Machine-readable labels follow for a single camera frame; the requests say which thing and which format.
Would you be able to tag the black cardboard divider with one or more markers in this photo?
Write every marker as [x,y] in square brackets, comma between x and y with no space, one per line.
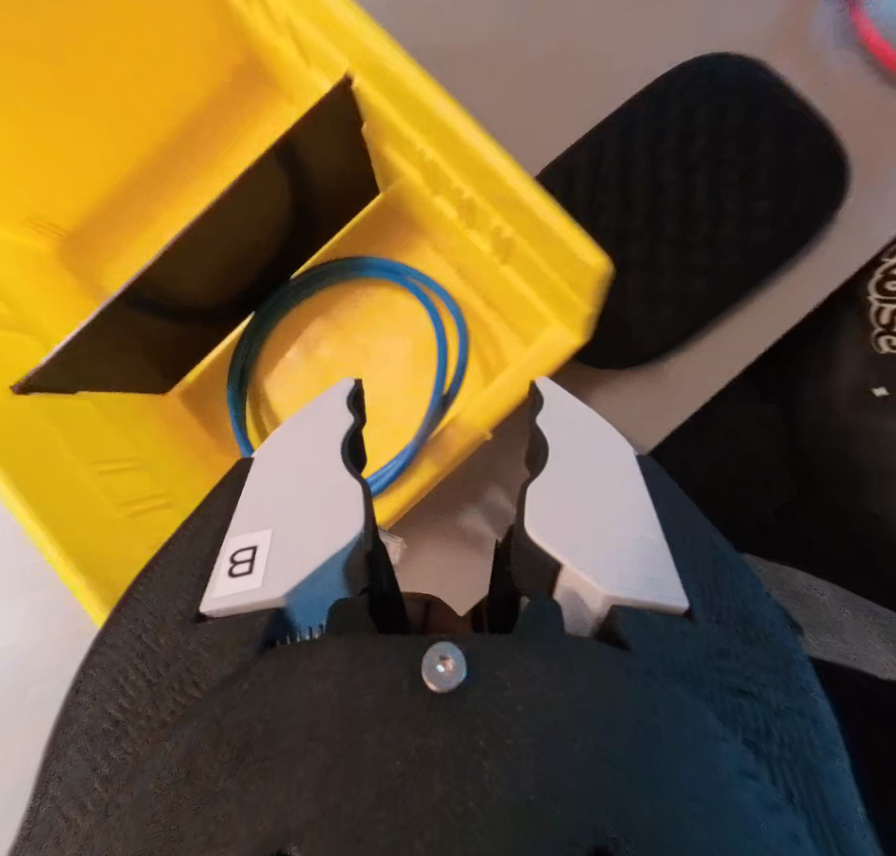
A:
[210,275]

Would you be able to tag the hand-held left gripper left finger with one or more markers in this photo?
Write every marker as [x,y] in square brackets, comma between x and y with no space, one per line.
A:
[301,492]

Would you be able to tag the black mesh wrist rest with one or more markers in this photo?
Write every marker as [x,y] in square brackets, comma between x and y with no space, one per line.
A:
[700,205]

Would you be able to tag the yellow plastic bin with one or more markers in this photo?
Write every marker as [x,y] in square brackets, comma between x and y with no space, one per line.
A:
[105,65]

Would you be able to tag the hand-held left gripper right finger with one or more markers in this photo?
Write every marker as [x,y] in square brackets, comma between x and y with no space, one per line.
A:
[595,513]

